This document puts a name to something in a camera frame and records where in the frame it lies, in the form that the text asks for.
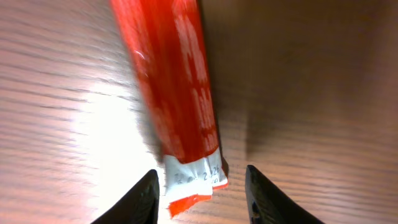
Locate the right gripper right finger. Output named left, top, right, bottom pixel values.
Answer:
left=245, top=165, right=323, bottom=224

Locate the red and white snack packet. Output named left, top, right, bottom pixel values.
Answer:
left=111, top=0, right=228, bottom=216

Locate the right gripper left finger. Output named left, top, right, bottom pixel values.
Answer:
left=92, top=169, right=160, bottom=224

